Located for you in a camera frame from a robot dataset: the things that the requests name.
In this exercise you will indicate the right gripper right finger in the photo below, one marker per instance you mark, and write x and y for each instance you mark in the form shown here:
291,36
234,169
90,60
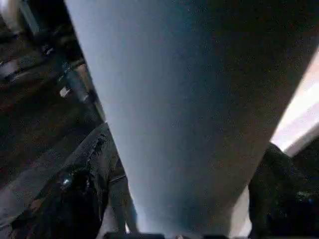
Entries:
281,199

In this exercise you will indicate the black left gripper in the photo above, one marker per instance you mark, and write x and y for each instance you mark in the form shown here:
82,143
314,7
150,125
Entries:
32,54

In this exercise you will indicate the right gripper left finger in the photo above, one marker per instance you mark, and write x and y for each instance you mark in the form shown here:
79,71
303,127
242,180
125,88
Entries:
74,199

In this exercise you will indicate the white plastic stool seat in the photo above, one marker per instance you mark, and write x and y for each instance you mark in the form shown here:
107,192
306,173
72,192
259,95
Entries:
304,112

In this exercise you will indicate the white plastic table leg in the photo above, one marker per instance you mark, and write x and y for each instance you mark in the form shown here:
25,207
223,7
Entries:
187,99

